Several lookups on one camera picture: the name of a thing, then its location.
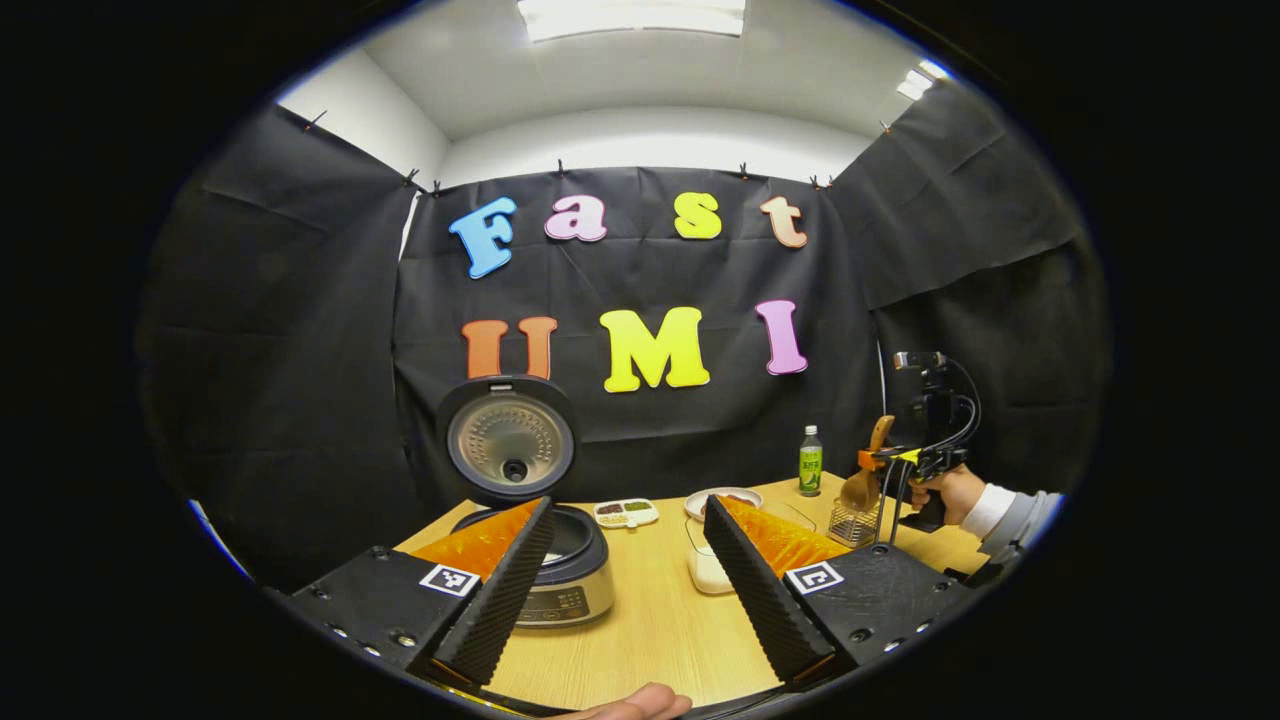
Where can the green drink bottle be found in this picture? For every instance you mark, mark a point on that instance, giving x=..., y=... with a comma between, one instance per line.
x=810, y=470

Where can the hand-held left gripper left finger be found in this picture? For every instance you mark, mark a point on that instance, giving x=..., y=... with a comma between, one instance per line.
x=505, y=600

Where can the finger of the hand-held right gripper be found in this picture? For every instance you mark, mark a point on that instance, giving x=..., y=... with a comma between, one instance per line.
x=888, y=459

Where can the large ceiling light panel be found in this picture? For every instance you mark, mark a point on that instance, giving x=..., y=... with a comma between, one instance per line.
x=630, y=18

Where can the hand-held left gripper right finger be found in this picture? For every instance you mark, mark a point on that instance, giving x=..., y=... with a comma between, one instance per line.
x=760, y=600

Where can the white divided condiment dish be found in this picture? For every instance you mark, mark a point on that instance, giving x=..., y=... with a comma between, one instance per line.
x=625, y=513

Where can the glass bowl of rice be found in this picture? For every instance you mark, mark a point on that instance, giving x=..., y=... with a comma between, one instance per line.
x=708, y=572

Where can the small ceiling light panel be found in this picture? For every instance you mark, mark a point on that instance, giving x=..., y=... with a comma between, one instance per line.
x=922, y=80

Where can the wooden spoon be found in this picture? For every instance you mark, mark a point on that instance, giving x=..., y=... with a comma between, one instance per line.
x=860, y=490

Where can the dark grey rice cooker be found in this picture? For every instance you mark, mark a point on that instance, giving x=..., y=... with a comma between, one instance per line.
x=510, y=440

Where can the white round plate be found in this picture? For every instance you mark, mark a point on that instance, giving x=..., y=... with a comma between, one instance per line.
x=705, y=497

